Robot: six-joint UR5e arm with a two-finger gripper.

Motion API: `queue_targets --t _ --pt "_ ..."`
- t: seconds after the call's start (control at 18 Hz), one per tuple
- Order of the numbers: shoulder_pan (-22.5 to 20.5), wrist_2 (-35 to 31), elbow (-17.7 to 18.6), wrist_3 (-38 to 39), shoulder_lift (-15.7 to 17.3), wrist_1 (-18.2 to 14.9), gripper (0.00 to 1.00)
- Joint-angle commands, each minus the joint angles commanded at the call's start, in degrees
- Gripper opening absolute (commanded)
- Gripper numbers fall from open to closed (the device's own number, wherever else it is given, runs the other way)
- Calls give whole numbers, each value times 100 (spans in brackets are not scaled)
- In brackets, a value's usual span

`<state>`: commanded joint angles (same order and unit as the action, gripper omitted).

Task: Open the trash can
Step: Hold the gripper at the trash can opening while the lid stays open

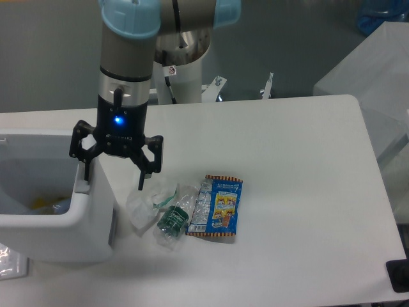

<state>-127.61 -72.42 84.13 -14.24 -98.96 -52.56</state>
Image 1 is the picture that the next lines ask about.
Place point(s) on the blue water jug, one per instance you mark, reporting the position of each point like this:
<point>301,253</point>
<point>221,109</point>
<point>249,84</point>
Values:
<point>372,14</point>

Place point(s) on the blue snack wrapper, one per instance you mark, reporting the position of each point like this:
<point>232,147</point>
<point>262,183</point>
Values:
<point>216,210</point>

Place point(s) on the black device at table edge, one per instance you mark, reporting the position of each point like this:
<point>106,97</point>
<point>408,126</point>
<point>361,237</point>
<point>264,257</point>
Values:
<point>398,275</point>

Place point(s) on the white pedestal base frame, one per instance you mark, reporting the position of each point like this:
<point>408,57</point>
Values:
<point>217,88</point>

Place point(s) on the crushed green-label plastic bottle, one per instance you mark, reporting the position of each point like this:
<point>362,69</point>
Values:
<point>176,217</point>

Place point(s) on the clear plastic packet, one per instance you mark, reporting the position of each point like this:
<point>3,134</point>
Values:
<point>13,264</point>

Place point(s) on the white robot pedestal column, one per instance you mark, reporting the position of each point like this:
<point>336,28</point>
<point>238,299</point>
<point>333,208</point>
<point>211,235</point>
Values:
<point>183,73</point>

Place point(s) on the white push-lid trash can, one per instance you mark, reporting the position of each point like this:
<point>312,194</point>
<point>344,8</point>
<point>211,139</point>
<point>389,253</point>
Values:
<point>48,211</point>

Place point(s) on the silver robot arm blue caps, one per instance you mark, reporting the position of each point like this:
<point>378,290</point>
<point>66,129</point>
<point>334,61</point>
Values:
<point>130,31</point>

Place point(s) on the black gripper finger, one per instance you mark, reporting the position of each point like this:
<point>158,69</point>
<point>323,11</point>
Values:
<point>147,154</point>
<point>81,130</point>

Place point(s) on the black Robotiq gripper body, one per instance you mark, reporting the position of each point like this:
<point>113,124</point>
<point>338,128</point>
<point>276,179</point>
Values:
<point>120,131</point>

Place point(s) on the crumpled clear plastic bag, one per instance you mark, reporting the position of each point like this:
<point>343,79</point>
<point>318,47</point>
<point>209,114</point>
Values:
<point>143,207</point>

